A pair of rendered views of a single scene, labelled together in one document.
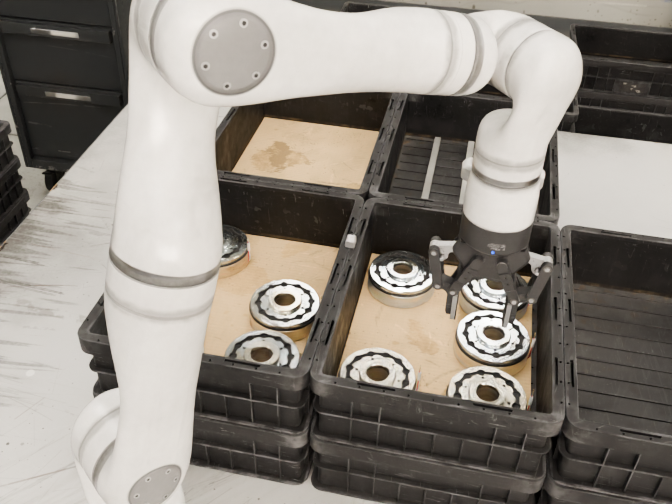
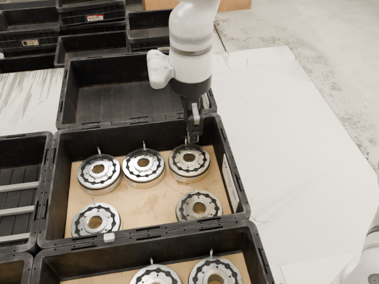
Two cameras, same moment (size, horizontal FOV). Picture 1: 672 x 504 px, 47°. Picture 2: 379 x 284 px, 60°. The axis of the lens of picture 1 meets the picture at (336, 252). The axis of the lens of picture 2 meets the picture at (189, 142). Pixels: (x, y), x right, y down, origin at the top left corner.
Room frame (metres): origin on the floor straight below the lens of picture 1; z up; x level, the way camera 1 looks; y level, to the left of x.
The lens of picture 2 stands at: (0.84, 0.28, 1.49)
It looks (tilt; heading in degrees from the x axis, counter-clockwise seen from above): 48 degrees down; 250
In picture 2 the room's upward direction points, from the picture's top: straight up
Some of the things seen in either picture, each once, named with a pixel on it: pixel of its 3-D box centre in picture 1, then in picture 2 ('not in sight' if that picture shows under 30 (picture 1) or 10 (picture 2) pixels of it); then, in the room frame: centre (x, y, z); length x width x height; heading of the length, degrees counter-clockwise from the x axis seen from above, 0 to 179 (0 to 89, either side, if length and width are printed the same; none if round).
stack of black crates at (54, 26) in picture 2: not in sight; (38, 43); (1.11, -1.89, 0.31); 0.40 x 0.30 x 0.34; 170
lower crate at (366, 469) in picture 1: (436, 377); not in sight; (0.78, -0.16, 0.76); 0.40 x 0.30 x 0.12; 169
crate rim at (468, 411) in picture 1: (448, 298); (143, 172); (0.78, -0.16, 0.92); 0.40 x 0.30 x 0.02; 169
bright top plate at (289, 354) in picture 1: (261, 357); (215, 283); (0.72, 0.10, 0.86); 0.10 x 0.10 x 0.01
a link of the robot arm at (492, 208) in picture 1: (503, 177); (180, 56); (0.69, -0.17, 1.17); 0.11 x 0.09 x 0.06; 169
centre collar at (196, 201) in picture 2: (377, 373); (199, 208); (0.69, -0.06, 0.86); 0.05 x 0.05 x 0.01
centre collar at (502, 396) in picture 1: (487, 393); (189, 158); (0.66, -0.20, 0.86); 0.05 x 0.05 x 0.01
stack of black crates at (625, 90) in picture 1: (616, 106); not in sight; (2.44, -0.97, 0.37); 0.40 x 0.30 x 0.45; 80
